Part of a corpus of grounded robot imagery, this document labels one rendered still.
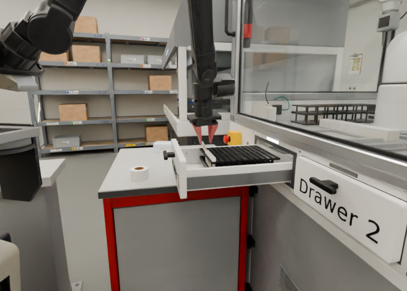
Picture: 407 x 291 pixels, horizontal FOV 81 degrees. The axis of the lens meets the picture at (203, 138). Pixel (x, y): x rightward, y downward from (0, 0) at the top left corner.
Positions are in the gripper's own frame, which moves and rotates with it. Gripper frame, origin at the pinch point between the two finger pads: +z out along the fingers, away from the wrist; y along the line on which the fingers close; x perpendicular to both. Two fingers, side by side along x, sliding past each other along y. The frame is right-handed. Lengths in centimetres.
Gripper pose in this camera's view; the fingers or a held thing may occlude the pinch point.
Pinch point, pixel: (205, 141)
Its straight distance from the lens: 79.9
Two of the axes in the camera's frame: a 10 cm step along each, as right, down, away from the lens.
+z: 0.6, 9.4, 3.4
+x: 2.3, 3.2, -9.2
